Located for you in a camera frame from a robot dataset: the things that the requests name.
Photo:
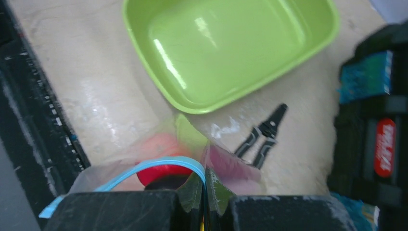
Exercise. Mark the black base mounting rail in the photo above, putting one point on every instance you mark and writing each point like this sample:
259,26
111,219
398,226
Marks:
35,133

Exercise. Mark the black toolbox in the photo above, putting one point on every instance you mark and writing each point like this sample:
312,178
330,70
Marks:
370,160

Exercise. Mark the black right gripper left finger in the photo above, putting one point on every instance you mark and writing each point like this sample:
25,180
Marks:
191,198

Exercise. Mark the clear zip top bag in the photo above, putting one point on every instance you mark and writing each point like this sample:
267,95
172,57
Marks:
159,154

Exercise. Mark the green fake pear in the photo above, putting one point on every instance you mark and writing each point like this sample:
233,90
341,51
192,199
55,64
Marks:
189,136

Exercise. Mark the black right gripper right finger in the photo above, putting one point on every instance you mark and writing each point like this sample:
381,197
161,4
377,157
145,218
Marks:
219,217

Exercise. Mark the green plastic tray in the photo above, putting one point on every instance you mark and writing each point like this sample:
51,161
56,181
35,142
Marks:
205,54

